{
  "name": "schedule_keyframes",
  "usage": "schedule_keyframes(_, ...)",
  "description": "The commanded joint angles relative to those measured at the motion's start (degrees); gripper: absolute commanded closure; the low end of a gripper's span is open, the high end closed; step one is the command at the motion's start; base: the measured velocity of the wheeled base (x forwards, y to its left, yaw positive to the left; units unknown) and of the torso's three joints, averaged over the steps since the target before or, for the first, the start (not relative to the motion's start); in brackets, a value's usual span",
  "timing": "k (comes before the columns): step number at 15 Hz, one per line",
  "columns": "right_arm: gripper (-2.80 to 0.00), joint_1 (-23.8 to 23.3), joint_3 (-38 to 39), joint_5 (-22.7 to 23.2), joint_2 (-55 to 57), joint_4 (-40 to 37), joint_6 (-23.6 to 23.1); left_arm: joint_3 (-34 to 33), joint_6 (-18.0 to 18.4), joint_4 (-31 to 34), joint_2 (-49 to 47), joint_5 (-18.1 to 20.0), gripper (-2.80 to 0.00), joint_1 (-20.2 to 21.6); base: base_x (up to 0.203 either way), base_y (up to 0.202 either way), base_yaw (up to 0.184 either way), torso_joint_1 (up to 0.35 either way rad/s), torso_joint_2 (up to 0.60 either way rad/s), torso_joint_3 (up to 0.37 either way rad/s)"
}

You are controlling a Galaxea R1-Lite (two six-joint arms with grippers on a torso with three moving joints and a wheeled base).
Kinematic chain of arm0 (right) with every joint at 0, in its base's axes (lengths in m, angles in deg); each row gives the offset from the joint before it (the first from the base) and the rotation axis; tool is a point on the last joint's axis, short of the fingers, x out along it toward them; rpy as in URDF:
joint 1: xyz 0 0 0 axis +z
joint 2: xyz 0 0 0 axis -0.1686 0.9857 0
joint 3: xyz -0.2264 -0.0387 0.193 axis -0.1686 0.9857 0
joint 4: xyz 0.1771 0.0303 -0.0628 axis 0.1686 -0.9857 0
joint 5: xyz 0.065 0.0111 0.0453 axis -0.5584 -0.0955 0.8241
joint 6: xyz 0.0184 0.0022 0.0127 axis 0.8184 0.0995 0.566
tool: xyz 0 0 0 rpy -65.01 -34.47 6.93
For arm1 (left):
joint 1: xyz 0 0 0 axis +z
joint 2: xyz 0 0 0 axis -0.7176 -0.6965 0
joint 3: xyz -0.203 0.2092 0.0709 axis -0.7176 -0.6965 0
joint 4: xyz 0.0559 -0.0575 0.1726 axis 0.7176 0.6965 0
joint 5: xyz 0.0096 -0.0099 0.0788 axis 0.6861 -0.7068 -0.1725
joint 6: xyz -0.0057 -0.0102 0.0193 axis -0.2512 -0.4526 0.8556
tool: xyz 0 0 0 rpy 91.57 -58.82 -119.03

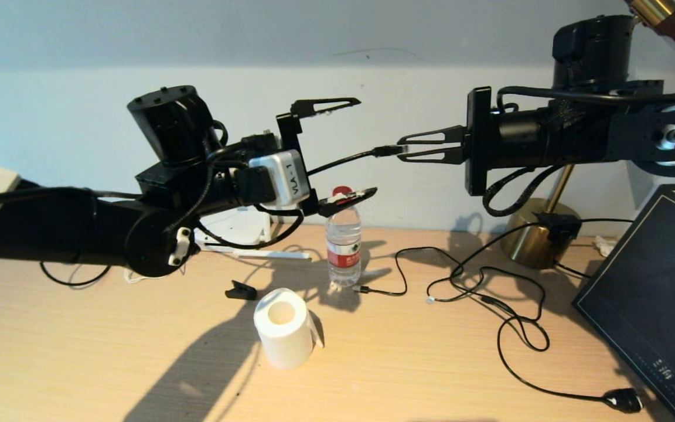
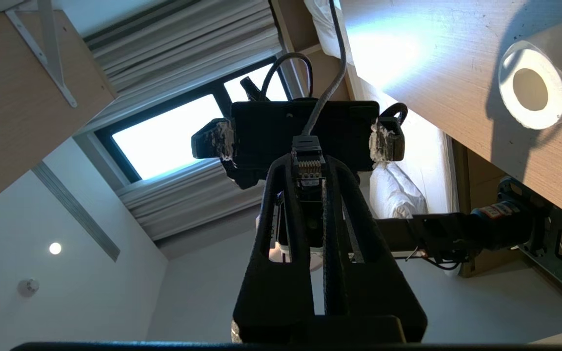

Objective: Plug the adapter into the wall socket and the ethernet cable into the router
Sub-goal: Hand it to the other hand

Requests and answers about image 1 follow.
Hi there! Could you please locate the black ethernet cable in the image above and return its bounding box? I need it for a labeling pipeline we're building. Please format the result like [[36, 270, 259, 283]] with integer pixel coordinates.
[[40, 144, 410, 288]]

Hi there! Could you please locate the white router with antennas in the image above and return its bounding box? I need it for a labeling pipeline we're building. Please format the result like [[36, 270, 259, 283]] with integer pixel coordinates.
[[194, 205, 311, 261]]

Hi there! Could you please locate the clear red-capped water bottle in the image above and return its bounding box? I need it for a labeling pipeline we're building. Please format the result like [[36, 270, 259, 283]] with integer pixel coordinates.
[[325, 186, 362, 289]]

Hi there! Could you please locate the brass desk lamp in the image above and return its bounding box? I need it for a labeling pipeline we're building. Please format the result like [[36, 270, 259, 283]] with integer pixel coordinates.
[[500, 0, 675, 269]]

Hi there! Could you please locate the small black clip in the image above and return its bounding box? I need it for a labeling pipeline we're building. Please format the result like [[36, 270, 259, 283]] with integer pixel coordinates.
[[224, 281, 258, 301]]

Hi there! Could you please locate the white toilet paper roll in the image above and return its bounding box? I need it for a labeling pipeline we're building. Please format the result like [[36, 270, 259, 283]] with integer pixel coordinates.
[[254, 288, 323, 370]]

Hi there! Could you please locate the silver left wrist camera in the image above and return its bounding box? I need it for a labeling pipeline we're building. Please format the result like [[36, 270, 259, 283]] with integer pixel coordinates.
[[248, 149, 312, 207]]

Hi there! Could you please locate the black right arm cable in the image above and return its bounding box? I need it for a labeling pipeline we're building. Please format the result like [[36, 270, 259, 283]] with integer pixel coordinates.
[[483, 86, 675, 219]]

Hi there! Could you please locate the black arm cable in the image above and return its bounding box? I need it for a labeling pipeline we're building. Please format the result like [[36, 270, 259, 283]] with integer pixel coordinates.
[[165, 135, 306, 251], [483, 86, 675, 219]]

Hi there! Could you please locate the thin black connector cable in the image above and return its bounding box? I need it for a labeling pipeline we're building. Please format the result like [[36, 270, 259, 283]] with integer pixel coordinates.
[[354, 246, 485, 305]]

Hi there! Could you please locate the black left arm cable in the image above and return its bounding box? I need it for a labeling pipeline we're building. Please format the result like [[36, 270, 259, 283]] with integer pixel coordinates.
[[165, 135, 306, 251]]

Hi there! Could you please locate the black lamp power cord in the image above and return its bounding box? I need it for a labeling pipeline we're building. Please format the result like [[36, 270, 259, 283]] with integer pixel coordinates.
[[425, 212, 646, 414]]

